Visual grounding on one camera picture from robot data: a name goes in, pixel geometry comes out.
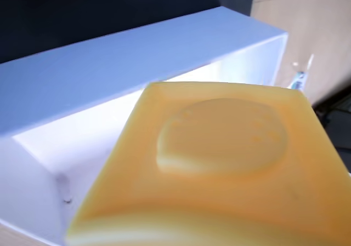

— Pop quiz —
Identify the yellow block with round stud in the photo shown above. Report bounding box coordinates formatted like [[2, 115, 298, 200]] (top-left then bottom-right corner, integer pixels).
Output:
[[65, 81, 351, 246]]

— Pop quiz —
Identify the white open box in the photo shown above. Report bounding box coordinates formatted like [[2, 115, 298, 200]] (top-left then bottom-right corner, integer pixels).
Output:
[[0, 6, 289, 246]]

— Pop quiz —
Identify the clear adhesive tape piece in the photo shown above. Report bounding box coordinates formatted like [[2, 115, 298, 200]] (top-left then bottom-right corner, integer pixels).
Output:
[[289, 53, 315, 91]]

